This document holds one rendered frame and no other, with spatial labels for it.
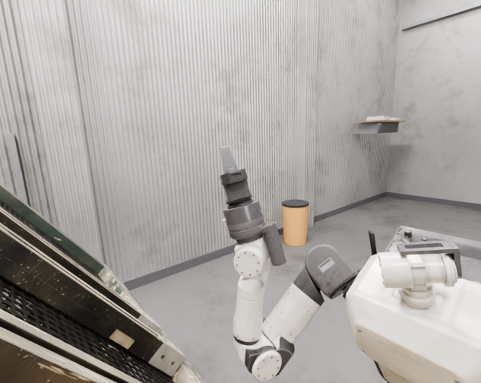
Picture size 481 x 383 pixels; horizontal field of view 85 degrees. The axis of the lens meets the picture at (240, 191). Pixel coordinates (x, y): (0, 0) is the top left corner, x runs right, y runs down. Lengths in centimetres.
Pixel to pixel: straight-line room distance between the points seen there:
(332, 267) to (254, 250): 23
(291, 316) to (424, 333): 28
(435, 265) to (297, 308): 33
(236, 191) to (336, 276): 32
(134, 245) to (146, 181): 74
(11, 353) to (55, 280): 43
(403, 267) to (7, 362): 56
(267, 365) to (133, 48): 303
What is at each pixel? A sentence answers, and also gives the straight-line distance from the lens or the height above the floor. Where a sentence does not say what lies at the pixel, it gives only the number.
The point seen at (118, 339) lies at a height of 111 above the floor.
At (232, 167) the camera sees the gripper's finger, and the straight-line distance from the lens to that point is 61.
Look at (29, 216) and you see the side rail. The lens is 174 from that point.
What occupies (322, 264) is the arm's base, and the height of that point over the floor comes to 134.
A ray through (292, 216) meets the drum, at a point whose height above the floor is 49.
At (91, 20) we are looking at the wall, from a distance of 322.
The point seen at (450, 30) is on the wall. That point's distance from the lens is 780.
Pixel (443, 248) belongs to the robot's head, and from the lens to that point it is 57.
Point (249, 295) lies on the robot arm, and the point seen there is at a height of 131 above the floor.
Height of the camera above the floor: 166
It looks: 12 degrees down
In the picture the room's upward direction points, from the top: 2 degrees counter-clockwise
